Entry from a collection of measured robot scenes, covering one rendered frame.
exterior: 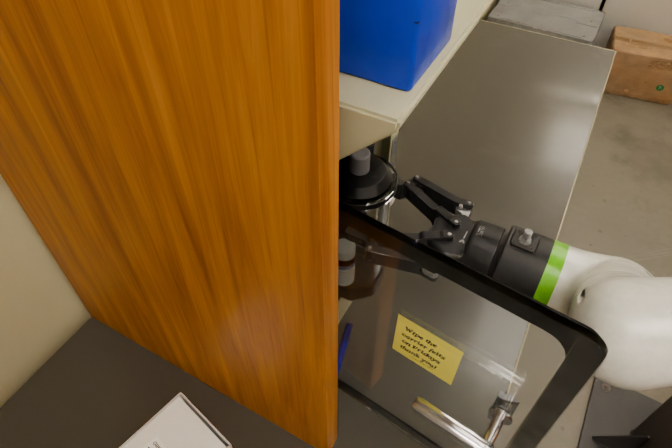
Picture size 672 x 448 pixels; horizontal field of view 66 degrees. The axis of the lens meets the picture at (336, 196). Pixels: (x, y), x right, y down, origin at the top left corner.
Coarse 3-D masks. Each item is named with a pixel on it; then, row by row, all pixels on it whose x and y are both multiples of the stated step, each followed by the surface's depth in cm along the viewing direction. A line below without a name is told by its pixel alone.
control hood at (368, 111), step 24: (480, 0) 54; (456, 24) 50; (456, 48) 48; (432, 72) 44; (360, 96) 42; (384, 96) 42; (408, 96) 42; (360, 120) 41; (384, 120) 40; (360, 144) 43
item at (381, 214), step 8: (384, 160) 74; (392, 168) 72; (392, 176) 71; (392, 184) 70; (384, 192) 69; (392, 192) 69; (344, 200) 68; (352, 200) 68; (360, 200) 68; (368, 200) 68; (376, 200) 68; (376, 208) 69; (384, 208) 72; (376, 216) 71; (384, 216) 73
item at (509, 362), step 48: (384, 240) 48; (384, 288) 53; (432, 288) 48; (480, 288) 44; (384, 336) 60; (480, 336) 48; (528, 336) 44; (576, 336) 41; (384, 384) 67; (432, 384) 60; (480, 384) 53; (528, 384) 48; (576, 384) 44; (432, 432) 67; (480, 432) 59; (528, 432) 53
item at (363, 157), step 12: (348, 156) 72; (360, 156) 68; (372, 156) 72; (348, 168) 70; (360, 168) 68; (372, 168) 70; (384, 168) 70; (348, 180) 69; (360, 180) 69; (372, 180) 69; (384, 180) 69; (348, 192) 68; (360, 192) 68; (372, 192) 68
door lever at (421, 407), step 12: (420, 408) 54; (432, 408) 54; (492, 408) 54; (432, 420) 54; (444, 420) 53; (456, 420) 53; (492, 420) 54; (504, 420) 54; (444, 432) 53; (456, 432) 52; (468, 432) 52; (492, 432) 53; (468, 444) 52; (480, 444) 52; (492, 444) 52
